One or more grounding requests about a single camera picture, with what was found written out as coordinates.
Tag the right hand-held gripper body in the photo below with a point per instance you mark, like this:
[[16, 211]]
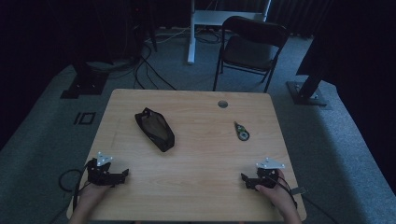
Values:
[[265, 177]]

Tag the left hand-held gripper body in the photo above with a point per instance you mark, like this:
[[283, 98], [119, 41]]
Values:
[[99, 174]]

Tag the black pencil case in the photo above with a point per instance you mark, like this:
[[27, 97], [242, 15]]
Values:
[[155, 130]]

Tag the person's right hand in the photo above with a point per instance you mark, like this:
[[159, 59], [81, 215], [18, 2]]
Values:
[[275, 194]]

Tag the person's left hand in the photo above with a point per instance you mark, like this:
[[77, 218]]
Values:
[[91, 193]]

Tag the black stand base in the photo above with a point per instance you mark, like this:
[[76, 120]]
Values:
[[306, 93], [84, 83]]

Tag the black folding chair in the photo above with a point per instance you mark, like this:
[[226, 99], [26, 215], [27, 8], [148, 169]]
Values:
[[249, 53]]

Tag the white desk frame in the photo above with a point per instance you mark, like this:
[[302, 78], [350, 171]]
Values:
[[205, 18]]

